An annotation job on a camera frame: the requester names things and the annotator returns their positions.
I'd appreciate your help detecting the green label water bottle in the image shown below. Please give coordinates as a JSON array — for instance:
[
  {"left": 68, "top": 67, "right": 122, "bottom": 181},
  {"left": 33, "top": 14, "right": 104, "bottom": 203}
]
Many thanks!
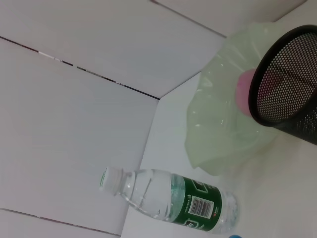
[{"left": 98, "top": 166, "right": 240, "bottom": 235}]

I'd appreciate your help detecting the pink peach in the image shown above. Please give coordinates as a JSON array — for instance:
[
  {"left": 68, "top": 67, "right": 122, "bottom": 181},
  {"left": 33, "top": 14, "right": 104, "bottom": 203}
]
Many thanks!
[{"left": 234, "top": 69, "right": 258, "bottom": 118}]

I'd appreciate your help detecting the green glass fruit plate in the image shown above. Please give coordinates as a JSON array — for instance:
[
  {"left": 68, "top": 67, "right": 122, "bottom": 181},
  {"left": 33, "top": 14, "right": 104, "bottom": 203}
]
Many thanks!
[{"left": 184, "top": 22, "right": 298, "bottom": 177}]

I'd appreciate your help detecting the black mesh pen holder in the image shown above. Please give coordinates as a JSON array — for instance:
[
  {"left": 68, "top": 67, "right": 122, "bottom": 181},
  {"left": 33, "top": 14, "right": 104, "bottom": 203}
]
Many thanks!
[{"left": 248, "top": 24, "right": 317, "bottom": 146}]

